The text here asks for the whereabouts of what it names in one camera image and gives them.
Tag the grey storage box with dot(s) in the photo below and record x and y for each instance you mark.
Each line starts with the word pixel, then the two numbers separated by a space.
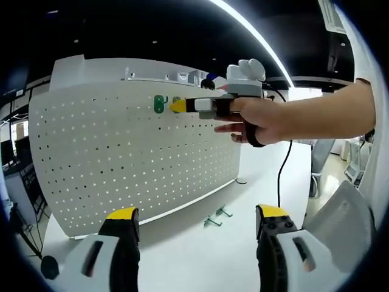
pixel 198 76

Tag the white desk partition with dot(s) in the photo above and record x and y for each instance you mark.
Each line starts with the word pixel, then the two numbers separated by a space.
pixel 100 68

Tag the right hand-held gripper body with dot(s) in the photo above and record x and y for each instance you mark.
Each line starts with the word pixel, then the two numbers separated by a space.
pixel 244 79

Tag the black round knob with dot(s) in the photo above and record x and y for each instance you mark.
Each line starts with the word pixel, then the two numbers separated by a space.
pixel 49 267

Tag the person's right hand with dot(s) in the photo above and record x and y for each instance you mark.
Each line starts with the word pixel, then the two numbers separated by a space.
pixel 270 121

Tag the white background office chair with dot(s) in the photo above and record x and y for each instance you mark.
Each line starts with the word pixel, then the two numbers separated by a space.
pixel 322 164
pixel 358 164

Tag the white storage box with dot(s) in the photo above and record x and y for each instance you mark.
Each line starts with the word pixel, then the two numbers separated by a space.
pixel 182 77

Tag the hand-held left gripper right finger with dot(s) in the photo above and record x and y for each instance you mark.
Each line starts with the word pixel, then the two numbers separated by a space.
pixel 288 261

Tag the grey mesh office chair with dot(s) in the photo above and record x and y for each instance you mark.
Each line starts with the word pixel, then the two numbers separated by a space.
pixel 340 225

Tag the green hook assembly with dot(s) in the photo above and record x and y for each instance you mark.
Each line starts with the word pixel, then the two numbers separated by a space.
pixel 176 100
pixel 223 211
pixel 159 104
pixel 212 221

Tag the white perforated mounting plate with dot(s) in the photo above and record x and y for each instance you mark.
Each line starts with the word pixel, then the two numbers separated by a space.
pixel 121 158

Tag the round desk grommet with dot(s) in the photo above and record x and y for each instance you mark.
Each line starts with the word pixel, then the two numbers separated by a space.
pixel 241 181

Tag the ceiling light strip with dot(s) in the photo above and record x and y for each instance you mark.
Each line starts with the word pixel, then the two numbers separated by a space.
pixel 258 42

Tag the hanging paper sign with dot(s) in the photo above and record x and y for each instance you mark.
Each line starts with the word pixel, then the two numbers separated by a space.
pixel 332 15

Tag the black cabinet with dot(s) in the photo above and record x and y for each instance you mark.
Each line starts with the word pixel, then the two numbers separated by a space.
pixel 32 188

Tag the person's white shirt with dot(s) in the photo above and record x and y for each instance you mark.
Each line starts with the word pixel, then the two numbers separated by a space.
pixel 373 61

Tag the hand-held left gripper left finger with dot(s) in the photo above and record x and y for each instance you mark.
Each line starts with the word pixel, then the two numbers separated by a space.
pixel 88 264

